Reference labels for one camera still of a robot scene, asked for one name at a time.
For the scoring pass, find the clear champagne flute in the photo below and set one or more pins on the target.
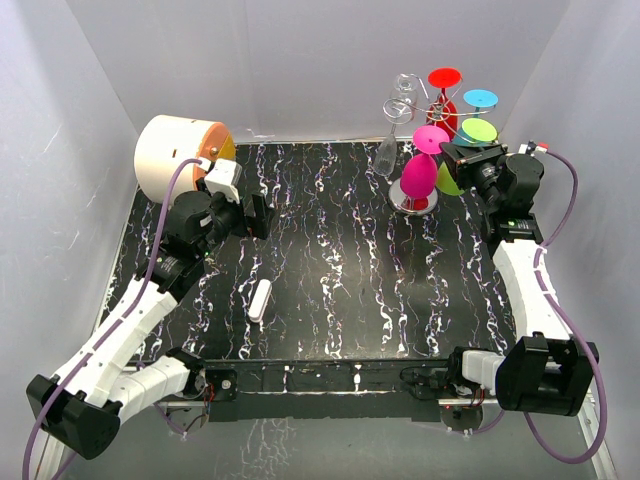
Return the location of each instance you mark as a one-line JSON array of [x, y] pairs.
[[384, 161]]

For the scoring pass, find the black front base bar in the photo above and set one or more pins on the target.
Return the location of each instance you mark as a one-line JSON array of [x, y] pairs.
[[336, 389]]

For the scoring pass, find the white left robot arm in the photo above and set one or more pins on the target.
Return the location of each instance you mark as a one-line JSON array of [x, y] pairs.
[[282, 283]]

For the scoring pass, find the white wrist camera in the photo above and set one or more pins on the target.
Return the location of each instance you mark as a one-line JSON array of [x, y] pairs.
[[223, 178], [532, 147]]

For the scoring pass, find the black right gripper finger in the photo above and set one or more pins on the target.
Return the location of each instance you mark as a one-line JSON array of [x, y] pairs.
[[475, 154], [451, 155]]

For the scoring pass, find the white orange cylinder drum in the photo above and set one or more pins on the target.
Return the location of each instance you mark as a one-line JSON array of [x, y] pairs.
[[166, 141]]

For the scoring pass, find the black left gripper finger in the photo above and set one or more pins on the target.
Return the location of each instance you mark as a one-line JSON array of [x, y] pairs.
[[266, 220], [259, 203]]

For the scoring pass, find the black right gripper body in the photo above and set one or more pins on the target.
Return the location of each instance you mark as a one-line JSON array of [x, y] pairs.
[[482, 175]]

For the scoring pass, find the small white bar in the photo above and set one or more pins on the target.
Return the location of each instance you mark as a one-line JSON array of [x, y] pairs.
[[260, 300]]

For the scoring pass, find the green wine glass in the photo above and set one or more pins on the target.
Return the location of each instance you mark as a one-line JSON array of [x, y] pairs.
[[474, 132]]

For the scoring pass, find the red wine glass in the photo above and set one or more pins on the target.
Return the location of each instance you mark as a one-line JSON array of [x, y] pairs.
[[442, 111]]

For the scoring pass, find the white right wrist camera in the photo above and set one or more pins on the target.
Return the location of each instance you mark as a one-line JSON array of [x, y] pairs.
[[532, 147]]

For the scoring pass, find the pink wine glass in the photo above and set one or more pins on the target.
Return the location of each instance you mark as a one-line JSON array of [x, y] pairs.
[[419, 176]]

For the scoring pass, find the blue wine glass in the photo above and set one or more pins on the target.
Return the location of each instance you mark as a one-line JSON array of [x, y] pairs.
[[481, 101]]

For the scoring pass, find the clear wine glass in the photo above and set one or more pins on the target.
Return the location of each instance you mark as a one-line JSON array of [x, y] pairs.
[[404, 94]]

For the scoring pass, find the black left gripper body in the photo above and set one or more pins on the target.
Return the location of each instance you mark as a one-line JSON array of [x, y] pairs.
[[229, 216]]

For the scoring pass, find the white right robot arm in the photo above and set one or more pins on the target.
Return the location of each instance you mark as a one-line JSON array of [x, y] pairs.
[[547, 371]]

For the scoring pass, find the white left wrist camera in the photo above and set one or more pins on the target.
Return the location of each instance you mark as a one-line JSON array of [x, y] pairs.
[[223, 178]]

